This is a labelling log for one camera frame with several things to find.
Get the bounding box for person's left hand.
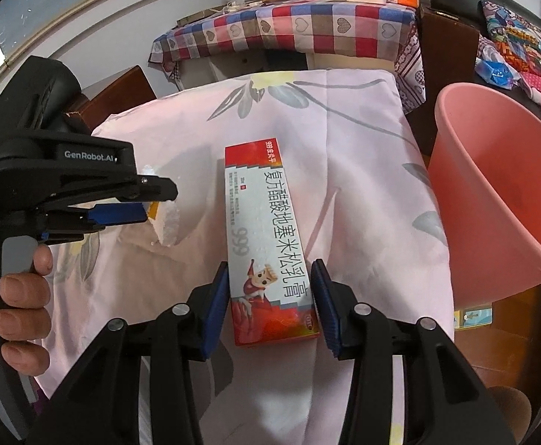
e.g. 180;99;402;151
0;243;54;376

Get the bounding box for dark wooden side cabinet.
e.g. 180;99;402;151
419;7;482;108

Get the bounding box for pink floral cloth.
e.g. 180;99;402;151
34;69;455;445

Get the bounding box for low wooden cabinet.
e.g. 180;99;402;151
64;66;158;133

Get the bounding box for colourful patchwork cushion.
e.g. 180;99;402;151
478;0;541;113

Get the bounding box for white foam piece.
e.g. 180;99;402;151
143;162;181;247

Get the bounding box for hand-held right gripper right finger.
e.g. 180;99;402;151
310;258;519;445

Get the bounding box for red and white medicine box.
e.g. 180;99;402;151
224;138;321;346

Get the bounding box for yellow green card box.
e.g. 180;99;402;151
453;305;494;330

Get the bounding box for checked heart tablecloth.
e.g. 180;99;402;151
149;0;427;115

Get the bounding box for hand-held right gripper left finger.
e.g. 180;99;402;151
29;261;231;445

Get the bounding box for flat cardboard box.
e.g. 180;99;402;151
178;9;227;27

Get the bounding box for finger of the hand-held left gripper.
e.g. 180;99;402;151
39;202;147;245
43;172;179;209

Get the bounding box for blue plastic bag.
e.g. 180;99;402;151
475;58;519;90

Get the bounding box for pink plastic bucket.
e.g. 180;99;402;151
427;82;541;312

